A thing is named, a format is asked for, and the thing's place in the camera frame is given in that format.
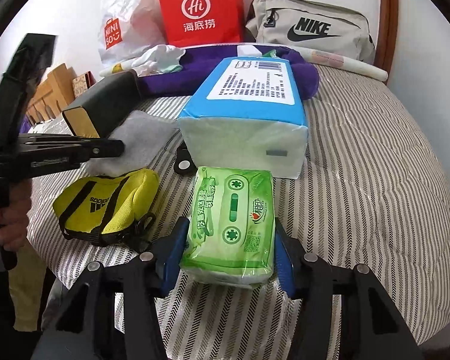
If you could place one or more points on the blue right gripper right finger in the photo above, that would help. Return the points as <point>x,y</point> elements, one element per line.
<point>284,259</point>

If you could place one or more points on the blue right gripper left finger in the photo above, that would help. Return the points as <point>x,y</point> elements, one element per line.
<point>171,251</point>

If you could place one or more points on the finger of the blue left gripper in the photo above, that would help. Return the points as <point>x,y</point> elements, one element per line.
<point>40,150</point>

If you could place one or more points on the green wet wipes pack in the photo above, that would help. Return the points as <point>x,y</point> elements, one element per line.
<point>230,239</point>

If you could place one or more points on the white mesh cloth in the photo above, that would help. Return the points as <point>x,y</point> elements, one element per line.
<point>143,136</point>

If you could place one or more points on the person left hand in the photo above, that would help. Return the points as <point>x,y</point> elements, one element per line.
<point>14,218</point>

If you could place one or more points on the wooden headboard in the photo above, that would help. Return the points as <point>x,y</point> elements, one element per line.
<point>53,95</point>

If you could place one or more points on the dark green tin box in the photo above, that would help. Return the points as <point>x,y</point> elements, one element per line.
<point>104,106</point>

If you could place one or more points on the brown patterned box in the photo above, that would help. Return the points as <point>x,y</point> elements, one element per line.
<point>82,83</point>

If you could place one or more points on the yellow Adidas pouch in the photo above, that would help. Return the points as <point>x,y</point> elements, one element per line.
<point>103,210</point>

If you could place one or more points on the striped bed quilt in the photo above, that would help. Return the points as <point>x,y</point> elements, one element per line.
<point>371,191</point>

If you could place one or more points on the blue tissue pack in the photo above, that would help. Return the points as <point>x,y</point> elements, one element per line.
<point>247,114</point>

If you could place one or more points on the white socks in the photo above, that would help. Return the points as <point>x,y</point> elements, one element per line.
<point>161,59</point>

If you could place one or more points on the white Miniso plastic bag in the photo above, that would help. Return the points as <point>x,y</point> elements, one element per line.
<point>128,28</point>

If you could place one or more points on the rolled white patterned paper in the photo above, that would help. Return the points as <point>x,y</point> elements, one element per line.
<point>342,63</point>

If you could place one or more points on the green small packet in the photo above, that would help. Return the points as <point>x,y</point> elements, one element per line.
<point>270,54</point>

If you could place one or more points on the white sponge block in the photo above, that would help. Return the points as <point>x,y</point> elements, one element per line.
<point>248,50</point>

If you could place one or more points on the red Haidilao paper bag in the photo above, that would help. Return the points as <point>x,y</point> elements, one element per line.
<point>200,22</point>

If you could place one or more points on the grey Nike bag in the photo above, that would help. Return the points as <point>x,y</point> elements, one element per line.
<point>313,25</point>

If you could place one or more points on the brown wooden door frame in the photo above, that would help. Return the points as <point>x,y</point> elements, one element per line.
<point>387,34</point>

